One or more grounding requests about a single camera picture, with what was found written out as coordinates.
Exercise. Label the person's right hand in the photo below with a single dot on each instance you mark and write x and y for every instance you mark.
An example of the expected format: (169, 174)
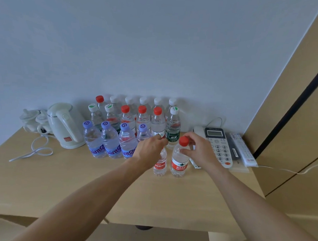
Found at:
(203, 155)

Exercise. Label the person's left hand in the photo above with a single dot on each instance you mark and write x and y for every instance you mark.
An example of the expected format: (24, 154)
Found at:
(147, 151)

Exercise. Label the blue-cap water bottle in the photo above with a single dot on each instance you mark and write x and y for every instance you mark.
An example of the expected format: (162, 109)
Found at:
(127, 142)
(111, 143)
(143, 131)
(93, 142)

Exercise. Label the person's left forearm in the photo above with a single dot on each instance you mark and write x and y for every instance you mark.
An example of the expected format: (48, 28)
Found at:
(79, 205)

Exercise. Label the person's right forearm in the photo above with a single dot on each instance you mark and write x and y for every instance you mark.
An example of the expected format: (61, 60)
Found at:
(265, 215)

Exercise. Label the grey desk telephone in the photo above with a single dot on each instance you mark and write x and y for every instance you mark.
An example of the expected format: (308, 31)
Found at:
(221, 145)

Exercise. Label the grey remote control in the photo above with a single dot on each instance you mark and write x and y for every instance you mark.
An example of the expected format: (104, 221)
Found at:
(243, 149)

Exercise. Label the white electric kettle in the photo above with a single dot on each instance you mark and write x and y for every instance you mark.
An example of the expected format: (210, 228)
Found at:
(61, 125)

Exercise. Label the wooden table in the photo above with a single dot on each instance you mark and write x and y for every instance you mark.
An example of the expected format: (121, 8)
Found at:
(53, 185)

